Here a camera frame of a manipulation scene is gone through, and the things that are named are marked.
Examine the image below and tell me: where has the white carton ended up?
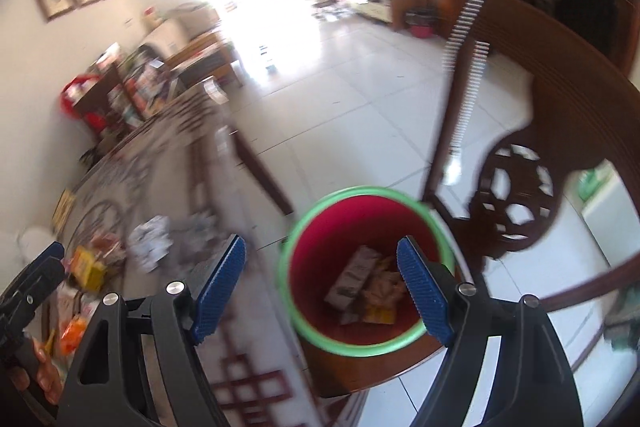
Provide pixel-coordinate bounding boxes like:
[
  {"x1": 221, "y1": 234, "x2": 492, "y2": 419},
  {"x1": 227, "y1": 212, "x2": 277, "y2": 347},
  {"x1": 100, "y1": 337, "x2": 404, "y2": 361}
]
[{"x1": 325, "y1": 246, "x2": 381, "y2": 310}]

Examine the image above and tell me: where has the crumpled white printed paper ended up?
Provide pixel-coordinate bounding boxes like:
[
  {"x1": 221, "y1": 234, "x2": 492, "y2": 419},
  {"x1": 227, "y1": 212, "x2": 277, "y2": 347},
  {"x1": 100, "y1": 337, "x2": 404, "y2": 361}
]
[{"x1": 127, "y1": 215, "x2": 173, "y2": 270}]

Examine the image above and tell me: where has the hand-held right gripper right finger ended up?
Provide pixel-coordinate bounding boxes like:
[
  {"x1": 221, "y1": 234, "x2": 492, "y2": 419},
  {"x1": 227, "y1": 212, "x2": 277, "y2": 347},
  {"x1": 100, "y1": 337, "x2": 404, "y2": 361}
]
[{"x1": 396, "y1": 235, "x2": 586, "y2": 427}]

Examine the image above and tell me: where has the low coffee table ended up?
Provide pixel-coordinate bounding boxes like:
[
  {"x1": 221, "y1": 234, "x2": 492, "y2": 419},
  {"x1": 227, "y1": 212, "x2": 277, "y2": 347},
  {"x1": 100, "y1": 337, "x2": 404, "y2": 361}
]
[{"x1": 330, "y1": 0, "x2": 418, "y2": 25}]

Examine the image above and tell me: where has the green plastic bag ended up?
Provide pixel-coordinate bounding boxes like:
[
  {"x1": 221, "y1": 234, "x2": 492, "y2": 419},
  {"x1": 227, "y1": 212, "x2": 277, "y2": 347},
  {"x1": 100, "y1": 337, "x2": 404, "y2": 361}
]
[{"x1": 577, "y1": 169, "x2": 613, "y2": 202}]

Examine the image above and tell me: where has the tan flat box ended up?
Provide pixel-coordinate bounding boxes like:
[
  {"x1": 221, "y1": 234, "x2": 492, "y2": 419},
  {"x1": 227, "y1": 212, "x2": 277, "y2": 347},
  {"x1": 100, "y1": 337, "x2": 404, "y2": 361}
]
[{"x1": 52, "y1": 189, "x2": 76, "y2": 233}]

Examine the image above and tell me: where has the person's left hand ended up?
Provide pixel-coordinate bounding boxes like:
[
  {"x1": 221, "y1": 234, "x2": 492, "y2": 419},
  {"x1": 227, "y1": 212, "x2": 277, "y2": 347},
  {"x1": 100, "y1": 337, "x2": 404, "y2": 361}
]
[{"x1": 7, "y1": 336, "x2": 67, "y2": 404}]

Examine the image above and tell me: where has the carved wooden chair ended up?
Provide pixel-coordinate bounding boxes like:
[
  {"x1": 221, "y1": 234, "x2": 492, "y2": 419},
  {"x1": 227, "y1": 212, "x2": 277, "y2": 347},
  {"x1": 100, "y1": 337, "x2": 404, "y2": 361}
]
[{"x1": 310, "y1": 0, "x2": 640, "y2": 400}]

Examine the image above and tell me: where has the cluttered wooden shelf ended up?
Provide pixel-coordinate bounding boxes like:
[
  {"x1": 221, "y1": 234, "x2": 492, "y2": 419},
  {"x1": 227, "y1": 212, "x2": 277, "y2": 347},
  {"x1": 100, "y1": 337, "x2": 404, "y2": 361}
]
[{"x1": 87, "y1": 42, "x2": 176, "y2": 148}]

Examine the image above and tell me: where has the orange snack packet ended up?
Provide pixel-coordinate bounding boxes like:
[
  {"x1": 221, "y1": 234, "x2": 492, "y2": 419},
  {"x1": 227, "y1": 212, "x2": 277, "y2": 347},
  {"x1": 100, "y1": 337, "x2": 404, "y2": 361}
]
[{"x1": 50, "y1": 314, "x2": 93, "y2": 358}]

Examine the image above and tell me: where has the red snack packet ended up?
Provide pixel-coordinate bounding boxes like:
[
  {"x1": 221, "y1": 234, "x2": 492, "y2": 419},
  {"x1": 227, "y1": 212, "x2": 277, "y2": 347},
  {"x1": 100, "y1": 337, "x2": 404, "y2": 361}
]
[{"x1": 90, "y1": 232, "x2": 126, "y2": 263}]

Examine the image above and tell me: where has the yellow drink carton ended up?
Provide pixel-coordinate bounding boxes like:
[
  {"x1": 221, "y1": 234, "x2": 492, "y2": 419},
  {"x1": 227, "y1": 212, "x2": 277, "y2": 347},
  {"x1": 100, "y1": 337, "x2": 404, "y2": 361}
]
[{"x1": 70, "y1": 247, "x2": 108, "y2": 290}]

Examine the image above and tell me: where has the red bin with green rim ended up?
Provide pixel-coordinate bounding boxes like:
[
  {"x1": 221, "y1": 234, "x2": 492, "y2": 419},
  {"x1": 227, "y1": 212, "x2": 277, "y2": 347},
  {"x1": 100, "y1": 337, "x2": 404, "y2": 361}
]
[{"x1": 277, "y1": 186, "x2": 458, "y2": 400}]

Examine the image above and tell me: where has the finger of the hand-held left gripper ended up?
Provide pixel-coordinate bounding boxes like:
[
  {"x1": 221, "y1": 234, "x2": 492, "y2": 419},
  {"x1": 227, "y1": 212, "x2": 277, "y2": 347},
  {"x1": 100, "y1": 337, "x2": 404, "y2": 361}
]
[{"x1": 22, "y1": 241, "x2": 66, "y2": 275}]

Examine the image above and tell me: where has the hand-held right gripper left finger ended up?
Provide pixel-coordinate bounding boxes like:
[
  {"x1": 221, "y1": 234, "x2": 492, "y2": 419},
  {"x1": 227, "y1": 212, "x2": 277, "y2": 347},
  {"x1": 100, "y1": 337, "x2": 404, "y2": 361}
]
[{"x1": 56, "y1": 234, "x2": 247, "y2": 427}]

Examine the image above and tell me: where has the white covered appliance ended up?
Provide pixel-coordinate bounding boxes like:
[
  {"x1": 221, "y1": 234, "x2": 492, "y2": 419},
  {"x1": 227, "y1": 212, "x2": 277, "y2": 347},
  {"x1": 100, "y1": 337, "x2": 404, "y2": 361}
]
[{"x1": 142, "y1": 4, "x2": 223, "y2": 52}]

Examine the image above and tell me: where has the white box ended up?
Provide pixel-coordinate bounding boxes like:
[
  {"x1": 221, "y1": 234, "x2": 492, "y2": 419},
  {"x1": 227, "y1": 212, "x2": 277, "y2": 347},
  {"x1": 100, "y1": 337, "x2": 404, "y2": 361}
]
[{"x1": 582, "y1": 162, "x2": 640, "y2": 268}]

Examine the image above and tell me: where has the red plastic bag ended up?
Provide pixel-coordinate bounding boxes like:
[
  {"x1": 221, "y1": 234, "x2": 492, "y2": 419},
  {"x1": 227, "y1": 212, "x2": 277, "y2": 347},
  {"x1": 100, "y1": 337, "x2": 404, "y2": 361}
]
[{"x1": 61, "y1": 74, "x2": 108, "y2": 132}]

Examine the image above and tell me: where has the yellow snack wrapper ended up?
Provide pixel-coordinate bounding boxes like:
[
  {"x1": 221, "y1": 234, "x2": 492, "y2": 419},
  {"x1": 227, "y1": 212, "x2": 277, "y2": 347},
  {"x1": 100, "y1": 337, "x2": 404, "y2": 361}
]
[{"x1": 360, "y1": 257, "x2": 408, "y2": 325}]

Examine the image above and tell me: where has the wooden bench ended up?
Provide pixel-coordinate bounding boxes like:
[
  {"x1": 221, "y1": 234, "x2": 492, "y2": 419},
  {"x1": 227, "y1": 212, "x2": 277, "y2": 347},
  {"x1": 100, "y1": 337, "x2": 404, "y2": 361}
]
[{"x1": 165, "y1": 32, "x2": 246, "y2": 90}]

